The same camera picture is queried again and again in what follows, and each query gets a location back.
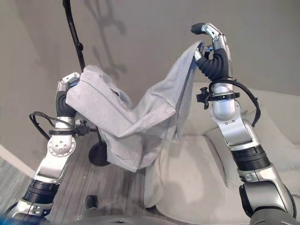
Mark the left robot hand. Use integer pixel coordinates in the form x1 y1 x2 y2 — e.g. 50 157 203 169
55 72 82 118

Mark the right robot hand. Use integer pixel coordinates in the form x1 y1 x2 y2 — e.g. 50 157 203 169
190 22 233 83

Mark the light grey garment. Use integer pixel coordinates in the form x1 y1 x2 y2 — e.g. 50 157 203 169
65 40 205 173

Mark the black coat rack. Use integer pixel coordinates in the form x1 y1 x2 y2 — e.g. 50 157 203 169
62 0 111 167

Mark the cream sofa cushion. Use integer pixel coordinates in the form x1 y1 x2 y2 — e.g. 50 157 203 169
205 105 300 189

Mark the cream fabric sofa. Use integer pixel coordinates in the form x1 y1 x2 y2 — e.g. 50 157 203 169
143 82 300 219

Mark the dark robot foot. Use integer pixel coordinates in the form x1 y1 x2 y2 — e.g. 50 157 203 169
84 195 98 210

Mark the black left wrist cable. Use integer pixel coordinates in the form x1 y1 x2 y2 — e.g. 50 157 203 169
29 112 62 136

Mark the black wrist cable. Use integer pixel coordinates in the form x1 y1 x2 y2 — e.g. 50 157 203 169
29 112 62 136
207 78 262 128

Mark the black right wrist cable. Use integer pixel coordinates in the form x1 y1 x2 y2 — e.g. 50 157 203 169
207 78 262 128

